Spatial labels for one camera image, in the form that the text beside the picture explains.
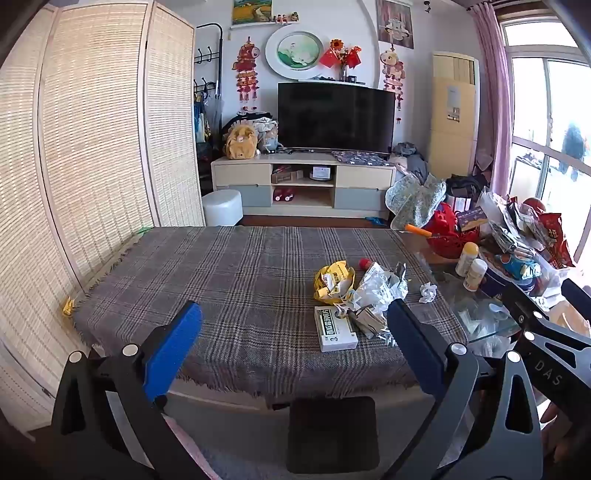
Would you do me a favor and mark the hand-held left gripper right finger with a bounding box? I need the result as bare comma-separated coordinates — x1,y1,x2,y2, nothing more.
383,298,546,480

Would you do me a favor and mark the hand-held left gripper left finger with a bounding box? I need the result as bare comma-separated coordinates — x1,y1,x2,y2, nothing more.
48,300,218,480

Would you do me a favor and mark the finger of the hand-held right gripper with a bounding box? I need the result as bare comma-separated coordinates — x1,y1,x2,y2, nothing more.
560,278,591,337
501,282,555,333

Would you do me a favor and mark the white medicine box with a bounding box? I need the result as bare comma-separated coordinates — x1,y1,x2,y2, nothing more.
314,305,359,353

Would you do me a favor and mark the yellow plastic wrapper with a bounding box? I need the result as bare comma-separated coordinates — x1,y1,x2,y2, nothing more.
314,261,356,303

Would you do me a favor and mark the blue round tin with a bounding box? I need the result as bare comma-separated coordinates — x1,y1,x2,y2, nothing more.
480,251,546,296

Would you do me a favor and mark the small torn cardboard box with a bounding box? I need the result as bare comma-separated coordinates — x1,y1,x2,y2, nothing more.
348,307,389,337

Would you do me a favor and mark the short white yellow bottle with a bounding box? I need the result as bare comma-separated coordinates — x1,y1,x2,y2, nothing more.
463,258,488,291

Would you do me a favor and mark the red snack bag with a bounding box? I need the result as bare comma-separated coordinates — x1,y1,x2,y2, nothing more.
538,212,575,268

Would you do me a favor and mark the crumpled silver white wrapper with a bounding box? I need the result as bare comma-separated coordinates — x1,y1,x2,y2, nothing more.
353,262,409,319

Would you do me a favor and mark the tall white yellow bottle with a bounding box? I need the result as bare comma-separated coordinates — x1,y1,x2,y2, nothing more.
455,242,479,277

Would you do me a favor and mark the grey plaid tablecloth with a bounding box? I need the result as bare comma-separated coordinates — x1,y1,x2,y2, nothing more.
74,225,469,398

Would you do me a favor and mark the pile of snack packets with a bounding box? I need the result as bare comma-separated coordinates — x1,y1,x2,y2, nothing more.
478,187,555,259

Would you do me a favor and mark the dark blue box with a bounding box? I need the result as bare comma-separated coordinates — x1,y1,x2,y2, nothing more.
455,208,488,232

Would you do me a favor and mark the red cutout basket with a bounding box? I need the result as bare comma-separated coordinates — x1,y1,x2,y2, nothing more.
422,202,481,259

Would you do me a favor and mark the black square stool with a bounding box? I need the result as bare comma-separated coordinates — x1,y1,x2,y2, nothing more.
286,396,380,474

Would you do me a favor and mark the black bag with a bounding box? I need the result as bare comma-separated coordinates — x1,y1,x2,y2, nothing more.
445,174,490,204

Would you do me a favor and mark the white round stool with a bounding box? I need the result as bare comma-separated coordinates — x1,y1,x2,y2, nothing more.
202,189,243,227

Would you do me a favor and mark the floral cloth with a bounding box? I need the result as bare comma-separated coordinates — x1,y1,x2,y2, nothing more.
385,173,448,232

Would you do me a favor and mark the beige grey television cabinet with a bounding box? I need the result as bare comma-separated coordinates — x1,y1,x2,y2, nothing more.
211,152,398,219

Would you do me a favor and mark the grey clothes heap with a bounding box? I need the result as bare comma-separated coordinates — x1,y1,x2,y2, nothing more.
390,141,428,181

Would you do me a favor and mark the beige standing air conditioner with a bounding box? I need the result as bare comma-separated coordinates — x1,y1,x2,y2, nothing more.
427,52,481,181

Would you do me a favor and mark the large window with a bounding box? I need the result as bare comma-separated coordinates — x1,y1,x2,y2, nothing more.
501,18,591,259

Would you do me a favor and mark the yellow plush toy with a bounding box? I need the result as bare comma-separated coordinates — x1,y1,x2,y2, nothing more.
224,122,258,160

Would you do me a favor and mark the pink curtain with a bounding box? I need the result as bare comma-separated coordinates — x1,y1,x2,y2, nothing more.
471,0,513,195

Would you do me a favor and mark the rattan folding screen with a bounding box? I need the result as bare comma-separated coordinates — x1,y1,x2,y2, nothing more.
0,0,206,416

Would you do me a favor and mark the pile of clothes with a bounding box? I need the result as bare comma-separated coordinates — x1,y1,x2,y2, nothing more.
222,111,280,153

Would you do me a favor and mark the black flat television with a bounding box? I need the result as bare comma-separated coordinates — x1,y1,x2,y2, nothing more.
277,82,397,154

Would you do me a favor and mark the pink hanging doll ornament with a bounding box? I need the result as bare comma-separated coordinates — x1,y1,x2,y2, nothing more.
379,48,406,112

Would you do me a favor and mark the red hanging horse ornament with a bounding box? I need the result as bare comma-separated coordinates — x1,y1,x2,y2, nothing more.
232,39,260,114

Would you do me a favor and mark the black coat rack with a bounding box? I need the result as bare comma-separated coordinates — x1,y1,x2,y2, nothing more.
194,23,225,162

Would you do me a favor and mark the vase with red flags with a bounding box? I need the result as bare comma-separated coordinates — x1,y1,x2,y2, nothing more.
320,39,363,83

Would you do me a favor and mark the wall poster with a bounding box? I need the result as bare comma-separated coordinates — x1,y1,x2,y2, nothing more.
376,0,415,49

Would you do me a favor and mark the round white wall decoration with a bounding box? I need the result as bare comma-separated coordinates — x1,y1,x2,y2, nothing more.
264,30,325,78

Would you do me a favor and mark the landscape wall painting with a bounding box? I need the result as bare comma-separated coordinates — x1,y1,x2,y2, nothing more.
231,0,274,26

